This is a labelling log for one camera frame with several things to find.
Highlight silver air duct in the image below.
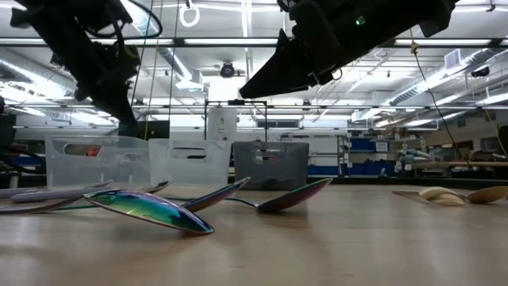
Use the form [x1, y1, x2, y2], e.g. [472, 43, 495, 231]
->
[387, 47, 508, 107]

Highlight black ceiling camera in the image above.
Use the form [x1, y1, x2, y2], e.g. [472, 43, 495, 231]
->
[219, 61, 237, 79]

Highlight clear plastic bin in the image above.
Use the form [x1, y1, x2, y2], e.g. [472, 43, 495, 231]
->
[148, 137, 233, 187]
[44, 134, 152, 191]

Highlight grey plastic bin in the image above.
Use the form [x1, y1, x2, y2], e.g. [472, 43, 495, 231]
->
[233, 141, 310, 191]

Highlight white device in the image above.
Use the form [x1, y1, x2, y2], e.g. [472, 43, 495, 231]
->
[206, 106, 238, 143]

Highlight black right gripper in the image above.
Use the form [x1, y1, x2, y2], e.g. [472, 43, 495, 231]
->
[238, 0, 355, 100]

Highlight iridescent rainbow spoon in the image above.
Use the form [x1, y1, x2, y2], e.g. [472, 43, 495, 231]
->
[0, 188, 216, 235]
[224, 177, 333, 214]
[51, 177, 252, 213]

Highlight brown wooden spoon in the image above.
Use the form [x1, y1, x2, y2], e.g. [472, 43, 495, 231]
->
[466, 185, 508, 205]

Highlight hanging black cable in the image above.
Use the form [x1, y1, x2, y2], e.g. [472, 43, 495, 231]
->
[410, 29, 473, 168]

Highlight black monitor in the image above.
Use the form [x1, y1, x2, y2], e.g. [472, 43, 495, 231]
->
[117, 120, 171, 140]

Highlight wooden workbench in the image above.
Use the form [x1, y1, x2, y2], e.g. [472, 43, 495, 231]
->
[412, 160, 508, 168]

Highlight hanging yellow rope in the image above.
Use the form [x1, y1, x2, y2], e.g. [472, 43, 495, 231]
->
[142, 0, 164, 140]

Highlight black tube stand frame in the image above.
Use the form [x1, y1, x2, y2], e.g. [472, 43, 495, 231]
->
[203, 99, 268, 143]

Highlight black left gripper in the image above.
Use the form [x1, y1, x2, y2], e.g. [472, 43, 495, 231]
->
[55, 41, 141, 123]

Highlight overhead rig light bar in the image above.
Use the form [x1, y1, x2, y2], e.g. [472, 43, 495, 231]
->
[0, 37, 508, 48]

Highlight light wooden spoon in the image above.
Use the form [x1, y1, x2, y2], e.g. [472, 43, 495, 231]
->
[392, 185, 468, 207]

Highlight shelf rack with blue bins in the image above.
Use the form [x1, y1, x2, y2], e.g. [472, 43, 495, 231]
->
[337, 133, 398, 178]

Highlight white hanging ring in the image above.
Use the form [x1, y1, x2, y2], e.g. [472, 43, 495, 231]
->
[179, 2, 201, 29]

